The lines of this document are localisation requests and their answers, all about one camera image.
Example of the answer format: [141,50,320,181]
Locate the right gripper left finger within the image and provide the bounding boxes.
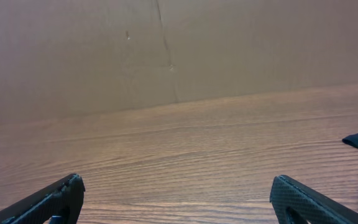
[0,174,85,224]

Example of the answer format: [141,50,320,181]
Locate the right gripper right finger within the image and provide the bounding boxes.
[270,175,358,224]

